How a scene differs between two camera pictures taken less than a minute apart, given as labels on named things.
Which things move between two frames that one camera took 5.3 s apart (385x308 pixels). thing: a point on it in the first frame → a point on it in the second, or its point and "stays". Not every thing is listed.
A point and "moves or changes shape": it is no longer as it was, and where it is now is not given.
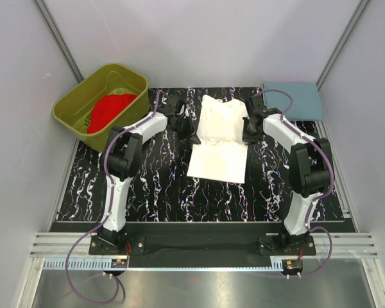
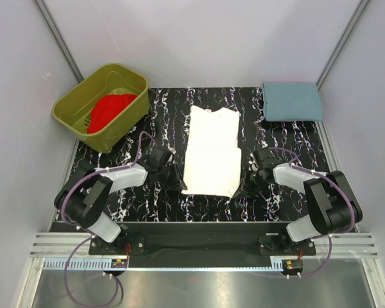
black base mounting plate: (204, 239) stays
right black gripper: (247, 138) → (244, 187)
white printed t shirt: (221, 154) moves or changes shape
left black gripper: (190, 135) → (177, 180)
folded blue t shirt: (306, 106) stays
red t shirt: (106, 110) stays
